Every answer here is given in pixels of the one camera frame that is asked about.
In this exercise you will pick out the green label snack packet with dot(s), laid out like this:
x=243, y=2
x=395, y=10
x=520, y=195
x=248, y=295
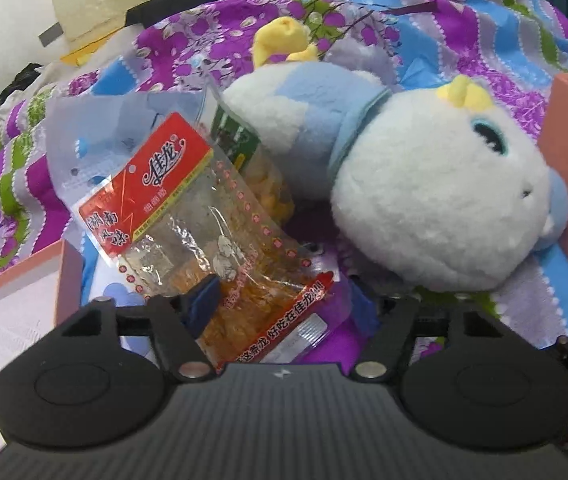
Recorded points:
x=259, y=180

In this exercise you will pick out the white and blue plush toy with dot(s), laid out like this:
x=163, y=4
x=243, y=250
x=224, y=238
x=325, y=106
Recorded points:
x=429, y=195

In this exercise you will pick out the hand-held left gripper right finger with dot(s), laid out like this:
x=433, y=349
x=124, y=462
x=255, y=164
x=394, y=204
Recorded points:
x=389, y=340

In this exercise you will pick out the black and white cloth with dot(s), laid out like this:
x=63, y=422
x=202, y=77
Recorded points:
x=19, y=82

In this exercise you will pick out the clear blue printed bag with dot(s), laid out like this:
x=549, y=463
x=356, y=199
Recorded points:
x=109, y=130

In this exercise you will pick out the purple floral blanket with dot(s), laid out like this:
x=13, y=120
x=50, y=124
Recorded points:
x=414, y=25

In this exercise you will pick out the yellow pillow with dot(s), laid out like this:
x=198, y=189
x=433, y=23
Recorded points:
x=86, y=50

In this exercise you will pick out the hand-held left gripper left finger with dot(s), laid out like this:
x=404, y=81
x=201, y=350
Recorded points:
x=204, y=305

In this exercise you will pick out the red label clear snack packet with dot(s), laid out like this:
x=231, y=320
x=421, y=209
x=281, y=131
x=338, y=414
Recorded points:
x=199, y=230

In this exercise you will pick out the grey wall socket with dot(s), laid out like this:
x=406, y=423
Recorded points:
x=51, y=35

